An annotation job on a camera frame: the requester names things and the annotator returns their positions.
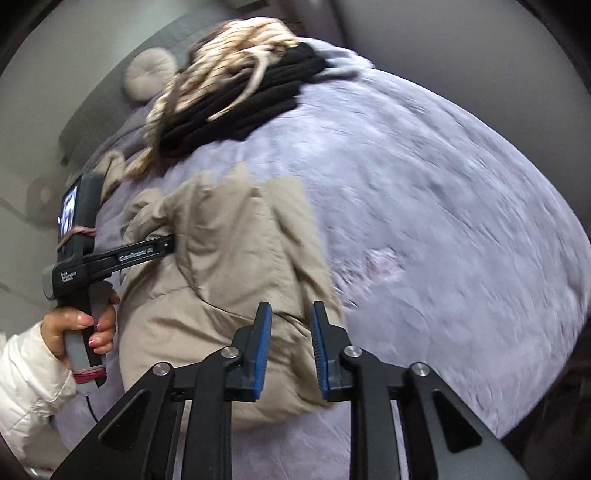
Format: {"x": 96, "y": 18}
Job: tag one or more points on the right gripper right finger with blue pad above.
{"x": 347, "y": 373}

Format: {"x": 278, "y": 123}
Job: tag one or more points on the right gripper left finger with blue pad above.
{"x": 234, "y": 373}

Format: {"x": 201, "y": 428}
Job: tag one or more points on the beige puffer jacket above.
{"x": 239, "y": 242}

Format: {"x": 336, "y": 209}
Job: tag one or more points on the person's left hand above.
{"x": 63, "y": 319}

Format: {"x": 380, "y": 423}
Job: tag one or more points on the lavender embossed bed blanket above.
{"x": 446, "y": 244}

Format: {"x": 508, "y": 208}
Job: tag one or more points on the grey upholstered headboard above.
{"x": 108, "y": 106}

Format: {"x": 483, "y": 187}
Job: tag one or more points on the round beige cushion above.
{"x": 148, "y": 74}

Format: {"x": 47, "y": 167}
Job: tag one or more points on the black fleece garment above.
{"x": 249, "y": 101}

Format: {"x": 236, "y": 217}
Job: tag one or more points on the cream striped fuzzy garment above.
{"x": 247, "y": 46}

